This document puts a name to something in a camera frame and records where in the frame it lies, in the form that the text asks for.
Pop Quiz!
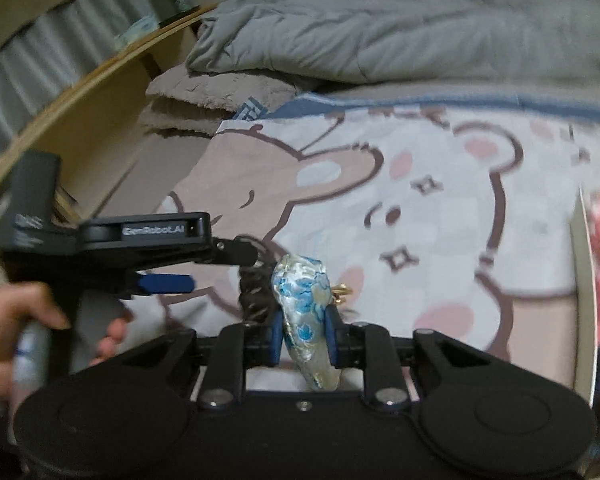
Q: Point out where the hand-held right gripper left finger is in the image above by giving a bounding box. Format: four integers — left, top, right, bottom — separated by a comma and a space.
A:
130, 312, 286, 408

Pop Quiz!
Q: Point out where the white cardboard box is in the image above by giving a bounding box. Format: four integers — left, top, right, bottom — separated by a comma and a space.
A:
569, 184, 600, 411

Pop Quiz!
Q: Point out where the beige fluffy blanket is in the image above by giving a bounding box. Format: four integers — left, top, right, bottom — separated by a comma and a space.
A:
138, 65, 307, 142

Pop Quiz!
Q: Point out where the bear printed blanket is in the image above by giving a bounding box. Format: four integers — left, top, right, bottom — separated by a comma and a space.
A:
87, 90, 600, 392

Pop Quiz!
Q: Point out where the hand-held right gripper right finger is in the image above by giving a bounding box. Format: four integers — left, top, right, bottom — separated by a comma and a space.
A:
324, 307, 487, 408

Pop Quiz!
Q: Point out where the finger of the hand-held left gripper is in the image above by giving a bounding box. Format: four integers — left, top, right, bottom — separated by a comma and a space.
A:
210, 234, 262, 268
129, 272, 197, 298

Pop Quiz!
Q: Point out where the person's left hand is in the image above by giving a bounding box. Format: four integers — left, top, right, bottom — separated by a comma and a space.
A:
0, 282, 134, 412

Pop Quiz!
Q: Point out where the grey pleated curtain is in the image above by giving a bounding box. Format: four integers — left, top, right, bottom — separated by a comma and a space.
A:
0, 0, 167, 173

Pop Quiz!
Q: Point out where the grey quilt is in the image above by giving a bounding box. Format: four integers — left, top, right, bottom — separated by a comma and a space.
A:
185, 0, 600, 93

